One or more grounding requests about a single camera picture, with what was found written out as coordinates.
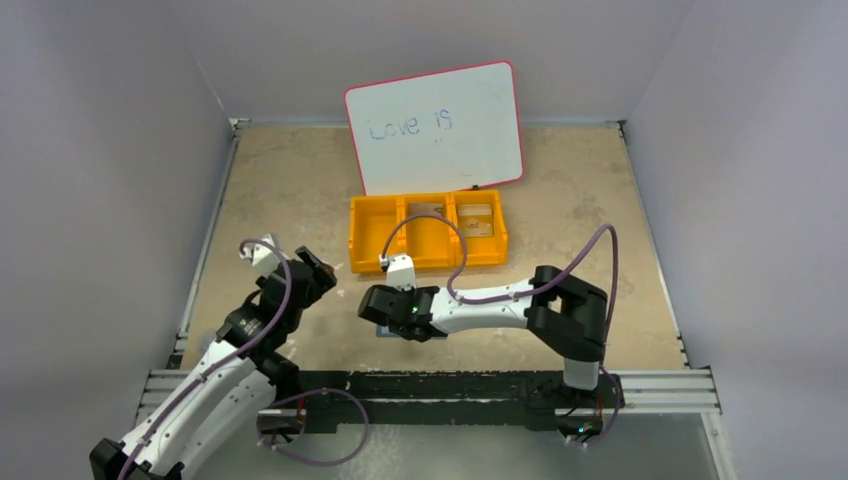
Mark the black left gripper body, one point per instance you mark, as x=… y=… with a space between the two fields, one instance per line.
x=309 y=270

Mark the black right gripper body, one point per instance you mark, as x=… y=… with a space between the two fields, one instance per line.
x=382 y=307

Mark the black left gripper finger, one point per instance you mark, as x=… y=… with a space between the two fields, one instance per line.
x=323 y=278
x=306 y=256

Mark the blue leather card holder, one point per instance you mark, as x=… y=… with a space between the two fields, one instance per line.
x=384 y=332

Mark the grey credit card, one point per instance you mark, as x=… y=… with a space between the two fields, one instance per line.
x=425 y=209

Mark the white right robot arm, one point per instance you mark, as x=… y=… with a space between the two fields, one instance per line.
x=567 y=314

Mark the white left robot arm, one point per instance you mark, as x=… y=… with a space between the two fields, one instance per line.
x=238 y=375

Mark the cards in right bin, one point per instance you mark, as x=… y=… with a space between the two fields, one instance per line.
x=475 y=220

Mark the yellow middle bin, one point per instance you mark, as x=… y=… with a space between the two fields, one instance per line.
x=428 y=241

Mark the yellow bin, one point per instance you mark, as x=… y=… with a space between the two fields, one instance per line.
x=481 y=252
x=372 y=219
x=428 y=241

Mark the yellow left bin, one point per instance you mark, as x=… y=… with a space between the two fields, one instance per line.
x=372 y=219

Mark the yellow right bin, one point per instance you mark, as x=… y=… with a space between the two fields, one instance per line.
x=481 y=252

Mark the pink framed whiteboard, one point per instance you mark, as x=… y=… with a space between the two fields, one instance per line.
x=449 y=130

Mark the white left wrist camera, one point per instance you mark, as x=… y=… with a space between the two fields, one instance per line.
x=264 y=254

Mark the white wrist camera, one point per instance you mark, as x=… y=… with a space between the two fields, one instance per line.
x=264 y=254
x=399 y=270

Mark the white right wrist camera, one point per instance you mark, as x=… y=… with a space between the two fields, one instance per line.
x=399 y=270

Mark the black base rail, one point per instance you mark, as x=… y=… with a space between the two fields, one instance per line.
x=534 y=400

